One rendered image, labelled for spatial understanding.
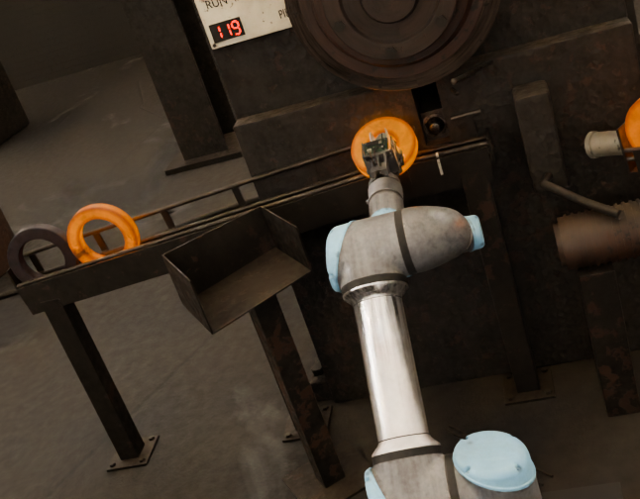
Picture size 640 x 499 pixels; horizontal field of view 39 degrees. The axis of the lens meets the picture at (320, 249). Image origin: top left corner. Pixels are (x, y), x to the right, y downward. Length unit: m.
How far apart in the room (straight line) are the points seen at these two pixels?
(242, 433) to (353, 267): 1.22
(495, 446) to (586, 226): 0.74
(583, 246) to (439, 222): 0.59
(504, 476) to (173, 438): 1.53
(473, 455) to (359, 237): 0.41
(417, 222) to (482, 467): 0.42
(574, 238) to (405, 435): 0.76
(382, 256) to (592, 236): 0.66
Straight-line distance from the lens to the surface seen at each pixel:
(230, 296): 2.07
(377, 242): 1.54
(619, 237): 2.07
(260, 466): 2.53
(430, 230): 1.54
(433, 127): 2.22
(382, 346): 1.51
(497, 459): 1.45
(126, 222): 2.37
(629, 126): 2.03
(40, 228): 2.48
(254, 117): 2.29
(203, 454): 2.67
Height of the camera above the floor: 1.49
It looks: 25 degrees down
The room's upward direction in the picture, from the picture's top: 19 degrees counter-clockwise
